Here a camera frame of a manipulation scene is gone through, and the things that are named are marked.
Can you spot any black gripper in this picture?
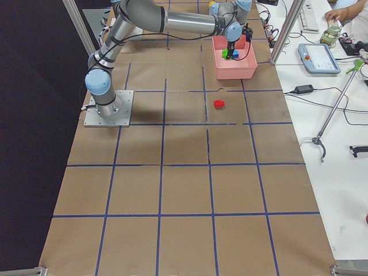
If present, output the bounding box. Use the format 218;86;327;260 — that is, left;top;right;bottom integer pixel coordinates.
225;41;236;60

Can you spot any green toy block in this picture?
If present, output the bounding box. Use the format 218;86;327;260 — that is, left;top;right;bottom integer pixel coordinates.
221;49;228;59

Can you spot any blue toy block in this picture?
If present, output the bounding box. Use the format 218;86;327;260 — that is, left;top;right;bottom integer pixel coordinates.
232;50;239;59

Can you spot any red toy block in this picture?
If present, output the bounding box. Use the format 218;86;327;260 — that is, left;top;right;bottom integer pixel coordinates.
213;99;225;109

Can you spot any pink plastic box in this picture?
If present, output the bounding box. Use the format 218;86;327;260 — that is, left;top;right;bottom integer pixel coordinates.
212;35;258;80

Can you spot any black power adapter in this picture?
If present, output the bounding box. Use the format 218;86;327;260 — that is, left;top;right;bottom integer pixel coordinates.
292;85;315;95

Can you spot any white keyboard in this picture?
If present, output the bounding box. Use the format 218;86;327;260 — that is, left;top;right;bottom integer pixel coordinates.
299;1;320;34

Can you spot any teach pendant tablet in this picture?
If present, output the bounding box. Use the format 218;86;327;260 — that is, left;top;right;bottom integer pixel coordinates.
298;43;341;75

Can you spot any glass jar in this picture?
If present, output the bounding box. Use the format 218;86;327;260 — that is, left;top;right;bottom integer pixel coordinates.
320;20;342;46

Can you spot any reacher grabber tool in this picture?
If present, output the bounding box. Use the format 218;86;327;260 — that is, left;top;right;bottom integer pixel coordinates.
309;60;364;163

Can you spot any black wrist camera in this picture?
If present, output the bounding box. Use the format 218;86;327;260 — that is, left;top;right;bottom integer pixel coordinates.
243;23;254;43

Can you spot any aluminium frame post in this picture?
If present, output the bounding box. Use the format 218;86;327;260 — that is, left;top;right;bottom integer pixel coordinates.
270;0;305;65

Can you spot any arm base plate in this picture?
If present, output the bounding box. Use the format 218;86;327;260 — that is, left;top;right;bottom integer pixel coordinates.
84;90;134;127

